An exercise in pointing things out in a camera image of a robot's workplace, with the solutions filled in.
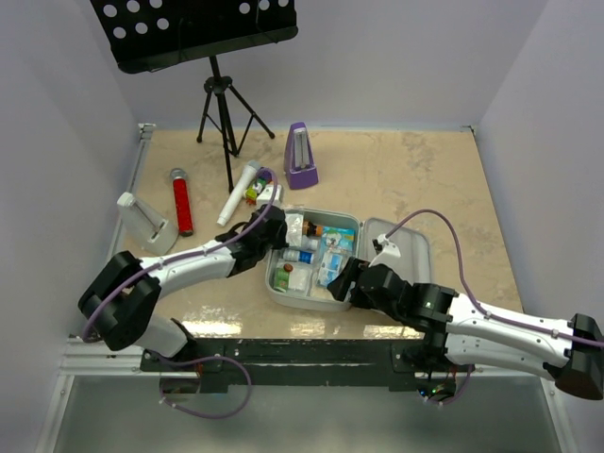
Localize clear bag with wipes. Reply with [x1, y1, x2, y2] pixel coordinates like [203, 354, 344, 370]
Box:
[316, 251, 350, 287]

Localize small white blue bottle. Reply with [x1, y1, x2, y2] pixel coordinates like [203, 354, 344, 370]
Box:
[282, 249, 314, 264]

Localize white green tube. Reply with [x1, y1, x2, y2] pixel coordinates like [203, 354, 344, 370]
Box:
[301, 236, 320, 251]

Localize brown bottle orange cap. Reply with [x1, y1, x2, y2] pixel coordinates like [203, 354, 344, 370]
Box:
[302, 221, 324, 237]

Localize grey medicine case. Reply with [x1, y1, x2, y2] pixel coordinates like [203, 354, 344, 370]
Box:
[264, 207, 432, 312]

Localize white gauze packet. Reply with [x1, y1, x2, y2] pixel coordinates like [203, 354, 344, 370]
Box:
[288, 267, 312, 293]

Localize small green packet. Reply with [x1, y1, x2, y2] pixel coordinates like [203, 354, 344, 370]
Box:
[273, 268, 290, 292]

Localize clear bag silver sachet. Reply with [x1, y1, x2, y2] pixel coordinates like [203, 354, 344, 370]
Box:
[284, 209, 304, 249]

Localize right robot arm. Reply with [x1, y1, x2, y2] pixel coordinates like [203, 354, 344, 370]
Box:
[327, 259, 603, 400]

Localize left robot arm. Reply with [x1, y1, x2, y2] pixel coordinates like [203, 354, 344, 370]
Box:
[77, 204, 287, 370]

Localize colourful toy block train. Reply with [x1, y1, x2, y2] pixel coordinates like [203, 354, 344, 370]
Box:
[243, 167, 272, 205]

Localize white toy microphone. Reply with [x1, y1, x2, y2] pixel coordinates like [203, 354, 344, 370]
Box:
[217, 160, 261, 227]

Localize purple metronome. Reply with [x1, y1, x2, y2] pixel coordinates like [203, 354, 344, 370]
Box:
[283, 122, 319, 190]

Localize red toy microphone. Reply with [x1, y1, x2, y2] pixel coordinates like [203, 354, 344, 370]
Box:
[170, 168, 193, 237]

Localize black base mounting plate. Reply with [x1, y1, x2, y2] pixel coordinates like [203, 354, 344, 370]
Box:
[136, 336, 473, 394]

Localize black music stand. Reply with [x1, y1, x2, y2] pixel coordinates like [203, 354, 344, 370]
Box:
[91, 0, 298, 191]

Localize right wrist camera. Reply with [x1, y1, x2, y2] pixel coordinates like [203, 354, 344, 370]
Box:
[369, 234, 401, 269]

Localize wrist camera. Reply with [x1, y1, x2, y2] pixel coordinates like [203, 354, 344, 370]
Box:
[369, 234, 401, 269]
[256, 183, 283, 207]

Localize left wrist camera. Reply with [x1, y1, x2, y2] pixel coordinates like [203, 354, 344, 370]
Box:
[256, 183, 283, 207]

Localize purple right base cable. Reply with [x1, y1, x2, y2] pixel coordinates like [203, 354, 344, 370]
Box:
[424, 362, 476, 407]

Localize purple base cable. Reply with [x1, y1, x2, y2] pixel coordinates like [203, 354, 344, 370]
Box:
[424, 362, 476, 407]
[159, 352, 254, 419]

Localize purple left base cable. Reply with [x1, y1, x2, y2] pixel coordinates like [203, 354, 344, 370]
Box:
[159, 352, 254, 419]

